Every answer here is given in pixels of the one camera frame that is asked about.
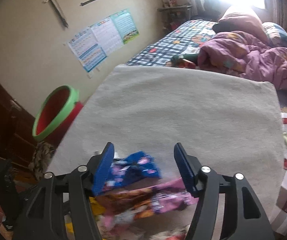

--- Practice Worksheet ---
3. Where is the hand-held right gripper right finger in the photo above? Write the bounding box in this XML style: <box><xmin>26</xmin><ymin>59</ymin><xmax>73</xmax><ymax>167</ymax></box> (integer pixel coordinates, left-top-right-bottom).
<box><xmin>174</xmin><ymin>142</ymin><xmax>275</xmax><ymax>240</ymax></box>

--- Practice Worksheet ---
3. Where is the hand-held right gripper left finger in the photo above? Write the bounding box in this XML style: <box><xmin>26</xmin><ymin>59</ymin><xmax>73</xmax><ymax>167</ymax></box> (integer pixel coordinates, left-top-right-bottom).
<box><xmin>13</xmin><ymin>142</ymin><xmax>115</xmax><ymax>240</ymax></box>

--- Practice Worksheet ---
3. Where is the blue snack packet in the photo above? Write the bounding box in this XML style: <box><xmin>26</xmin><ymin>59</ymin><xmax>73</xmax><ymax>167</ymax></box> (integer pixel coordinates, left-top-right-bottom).
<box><xmin>110</xmin><ymin>151</ymin><xmax>162</xmax><ymax>188</ymax></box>

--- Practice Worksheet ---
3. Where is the pile of snack wrappers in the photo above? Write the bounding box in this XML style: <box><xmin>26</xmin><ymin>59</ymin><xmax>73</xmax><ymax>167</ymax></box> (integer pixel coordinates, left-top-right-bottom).
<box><xmin>66</xmin><ymin>177</ymin><xmax>200</xmax><ymax>240</ymax></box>

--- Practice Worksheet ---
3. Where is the red bucket with green rim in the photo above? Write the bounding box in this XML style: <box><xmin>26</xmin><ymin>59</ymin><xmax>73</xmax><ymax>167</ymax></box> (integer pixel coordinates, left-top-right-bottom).
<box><xmin>32</xmin><ymin>85</ymin><xmax>84</xmax><ymax>145</ymax></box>

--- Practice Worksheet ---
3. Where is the leaf-patterned cushion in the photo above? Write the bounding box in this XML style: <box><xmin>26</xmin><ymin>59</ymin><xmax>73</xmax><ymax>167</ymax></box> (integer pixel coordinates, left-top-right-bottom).
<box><xmin>28</xmin><ymin>141</ymin><xmax>56</xmax><ymax>180</ymax></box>

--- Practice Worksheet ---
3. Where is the cream fleece blanket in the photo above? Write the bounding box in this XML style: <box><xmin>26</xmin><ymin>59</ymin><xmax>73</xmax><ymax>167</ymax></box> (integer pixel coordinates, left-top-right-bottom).
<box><xmin>47</xmin><ymin>64</ymin><xmax>287</xmax><ymax>240</ymax></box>

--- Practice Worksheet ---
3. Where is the dark wooden door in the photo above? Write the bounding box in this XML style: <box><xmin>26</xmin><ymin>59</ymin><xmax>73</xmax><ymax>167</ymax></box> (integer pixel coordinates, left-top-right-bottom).
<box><xmin>0</xmin><ymin>57</ymin><xmax>37</xmax><ymax>170</ymax></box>

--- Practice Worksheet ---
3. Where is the green bottle on bed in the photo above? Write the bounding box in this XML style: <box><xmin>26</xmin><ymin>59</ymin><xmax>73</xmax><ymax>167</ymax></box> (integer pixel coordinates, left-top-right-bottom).
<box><xmin>171</xmin><ymin>54</ymin><xmax>199</xmax><ymax>68</ymax></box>

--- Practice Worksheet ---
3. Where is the bed with plaid sheet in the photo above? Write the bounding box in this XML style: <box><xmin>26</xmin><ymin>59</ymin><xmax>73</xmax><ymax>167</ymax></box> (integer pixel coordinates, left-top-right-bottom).
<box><xmin>127</xmin><ymin>19</ymin><xmax>287</xmax><ymax>117</ymax></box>

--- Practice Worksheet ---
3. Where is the purple quilt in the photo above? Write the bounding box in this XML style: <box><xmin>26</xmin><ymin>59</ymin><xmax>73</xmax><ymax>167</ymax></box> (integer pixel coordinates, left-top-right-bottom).
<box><xmin>198</xmin><ymin>31</ymin><xmax>287</xmax><ymax>118</ymax></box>

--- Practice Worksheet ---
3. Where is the black garment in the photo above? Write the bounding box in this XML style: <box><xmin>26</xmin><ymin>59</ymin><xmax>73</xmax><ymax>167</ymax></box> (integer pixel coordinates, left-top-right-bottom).
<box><xmin>212</xmin><ymin>21</ymin><xmax>230</xmax><ymax>33</ymax></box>

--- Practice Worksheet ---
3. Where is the small dark desk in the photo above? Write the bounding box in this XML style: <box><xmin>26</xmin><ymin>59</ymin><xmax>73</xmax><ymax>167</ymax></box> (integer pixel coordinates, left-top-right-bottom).
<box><xmin>157</xmin><ymin>4</ymin><xmax>193</xmax><ymax>30</ymax></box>

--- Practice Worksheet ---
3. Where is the pink rolled pillow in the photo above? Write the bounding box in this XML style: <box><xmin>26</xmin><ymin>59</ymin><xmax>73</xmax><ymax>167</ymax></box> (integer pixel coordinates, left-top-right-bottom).
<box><xmin>218</xmin><ymin>5</ymin><xmax>269</xmax><ymax>43</ymax></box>

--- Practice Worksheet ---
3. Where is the chair with draped clothes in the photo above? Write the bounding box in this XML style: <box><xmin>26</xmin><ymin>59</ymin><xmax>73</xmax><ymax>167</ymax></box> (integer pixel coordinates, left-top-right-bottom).
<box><xmin>194</xmin><ymin>0</ymin><xmax>216</xmax><ymax>20</ymax></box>

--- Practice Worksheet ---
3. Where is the blue plaid pillow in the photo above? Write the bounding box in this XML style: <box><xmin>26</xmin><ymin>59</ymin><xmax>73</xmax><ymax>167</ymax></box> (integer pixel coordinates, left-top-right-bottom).
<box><xmin>262</xmin><ymin>22</ymin><xmax>287</xmax><ymax>48</ymax></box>

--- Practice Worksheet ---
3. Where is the blue-bordered wall poster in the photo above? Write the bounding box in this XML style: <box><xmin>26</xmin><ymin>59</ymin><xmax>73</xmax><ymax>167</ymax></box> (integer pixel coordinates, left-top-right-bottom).
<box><xmin>67</xmin><ymin>26</ymin><xmax>107</xmax><ymax>73</ymax></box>

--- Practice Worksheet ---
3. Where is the white chart wall poster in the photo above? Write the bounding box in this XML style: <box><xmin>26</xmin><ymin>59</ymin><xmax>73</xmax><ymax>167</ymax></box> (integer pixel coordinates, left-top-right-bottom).
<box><xmin>90</xmin><ymin>16</ymin><xmax>123</xmax><ymax>55</ymax></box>

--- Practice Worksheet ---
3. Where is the teal grid wall poster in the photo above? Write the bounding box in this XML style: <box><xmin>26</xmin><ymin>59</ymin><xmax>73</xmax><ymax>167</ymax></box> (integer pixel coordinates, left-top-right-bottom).
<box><xmin>111</xmin><ymin>9</ymin><xmax>139</xmax><ymax>45</ymax></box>

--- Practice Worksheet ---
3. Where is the wall-hung dark stick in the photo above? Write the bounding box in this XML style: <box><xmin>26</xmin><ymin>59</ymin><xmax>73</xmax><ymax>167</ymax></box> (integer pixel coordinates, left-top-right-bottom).
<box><xmin>43</xmin><ymin>0</ymin><xmax>68</xmax><ymax>28</ymax></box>

